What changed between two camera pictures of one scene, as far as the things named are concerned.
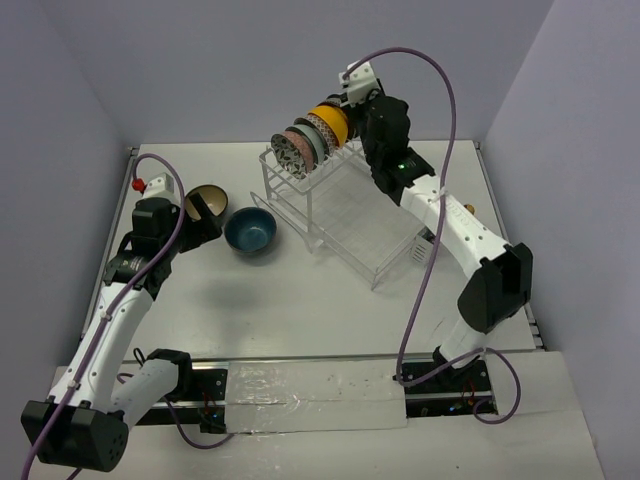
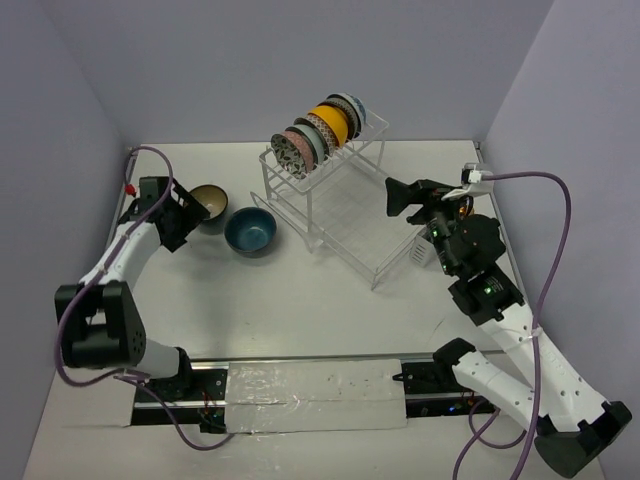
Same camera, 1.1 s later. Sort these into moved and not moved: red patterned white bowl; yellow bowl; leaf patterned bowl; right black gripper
Moved: right black gripper
Not moved: red patterned white bowl; yellow bowl; leaf patterned bowl
